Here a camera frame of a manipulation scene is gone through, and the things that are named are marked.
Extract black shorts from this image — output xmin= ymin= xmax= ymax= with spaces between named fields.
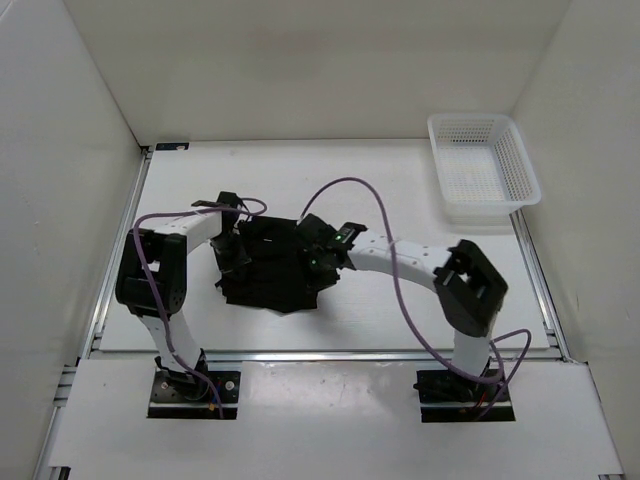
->
xmin=215 ymin=216 xmax=322 ymax=314

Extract aluminium rail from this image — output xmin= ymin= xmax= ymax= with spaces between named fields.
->
xmin=79 ymin=348 xmax=571 ymax=365

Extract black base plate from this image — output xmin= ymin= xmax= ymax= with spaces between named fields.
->
xmin=147 ymin=367 xmax=241 ymax=421
xmin=413 ymin=370 xmax=516 ymax=424

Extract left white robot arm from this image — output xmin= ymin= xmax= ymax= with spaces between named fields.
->
xmin=115 ymin=191 xmax=255 ymax=409

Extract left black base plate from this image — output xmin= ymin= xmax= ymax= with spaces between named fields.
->
xmin=147 ymin=367 xmax=241 ymax=421

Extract white plastic basket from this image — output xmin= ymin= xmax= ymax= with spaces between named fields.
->
xmin=427 ymin=113 xmax=542 ymax=217

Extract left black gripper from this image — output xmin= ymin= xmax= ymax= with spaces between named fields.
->
xmin=210 ymin=232 xmax=251 ymax=282

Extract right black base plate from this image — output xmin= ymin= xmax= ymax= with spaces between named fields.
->
xmin=413 ymin=370 xmax=516 ymax=424

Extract blue label sticker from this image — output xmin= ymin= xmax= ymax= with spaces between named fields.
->
xmin=155 ymin=142 xmax=190 ymax=151

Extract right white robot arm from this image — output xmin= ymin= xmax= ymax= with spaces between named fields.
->
xmin=294 ymin=214 xmax=508 ymax=400

